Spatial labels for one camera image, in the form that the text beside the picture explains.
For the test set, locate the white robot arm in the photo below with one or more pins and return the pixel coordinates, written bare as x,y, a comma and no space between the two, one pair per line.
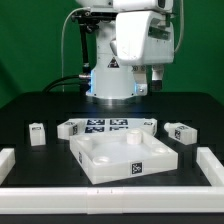
110,79

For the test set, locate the white square tabletop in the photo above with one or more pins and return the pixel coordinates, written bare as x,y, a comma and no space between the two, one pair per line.
122,154

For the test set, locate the apriltag base sheet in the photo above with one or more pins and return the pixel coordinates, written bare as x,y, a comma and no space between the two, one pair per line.
93,125

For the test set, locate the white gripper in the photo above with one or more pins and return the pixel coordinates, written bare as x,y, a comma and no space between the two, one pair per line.
142,40

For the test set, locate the black camera on stand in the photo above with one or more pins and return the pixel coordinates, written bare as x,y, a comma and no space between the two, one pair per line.
89,23

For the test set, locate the white U-shaped obstacle fence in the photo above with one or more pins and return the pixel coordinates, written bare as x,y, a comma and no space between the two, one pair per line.
120,200

